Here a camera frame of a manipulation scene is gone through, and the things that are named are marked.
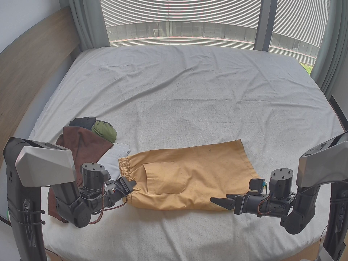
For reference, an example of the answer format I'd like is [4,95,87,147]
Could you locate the brown garment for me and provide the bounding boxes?
[47,126,115,223]

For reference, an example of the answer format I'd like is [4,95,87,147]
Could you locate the grey-green curtain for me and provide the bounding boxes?
[57,0,110,51]
[310,0,348,100]

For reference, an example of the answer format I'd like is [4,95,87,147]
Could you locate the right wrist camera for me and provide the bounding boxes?
[250,178,268,196]

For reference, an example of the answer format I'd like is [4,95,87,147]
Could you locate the pale blue garment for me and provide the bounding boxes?
[96,143,131,179]

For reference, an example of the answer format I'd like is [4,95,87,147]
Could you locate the bed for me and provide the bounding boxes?
[0,6,348,261]

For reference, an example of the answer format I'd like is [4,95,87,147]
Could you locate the black garment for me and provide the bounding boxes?
[69,117,97,128]

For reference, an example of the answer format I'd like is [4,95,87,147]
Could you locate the green garment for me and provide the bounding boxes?
[91,120,118,143]

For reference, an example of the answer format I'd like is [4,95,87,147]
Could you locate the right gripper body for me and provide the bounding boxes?
[234,192,272,216]

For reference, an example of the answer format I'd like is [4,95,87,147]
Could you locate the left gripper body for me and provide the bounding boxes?
[109,176,137,202]

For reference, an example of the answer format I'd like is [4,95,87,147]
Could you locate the window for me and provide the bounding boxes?
[97,0,331,74]

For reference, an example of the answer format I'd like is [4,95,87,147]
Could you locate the tan shorts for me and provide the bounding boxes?
[118,139,261,211]

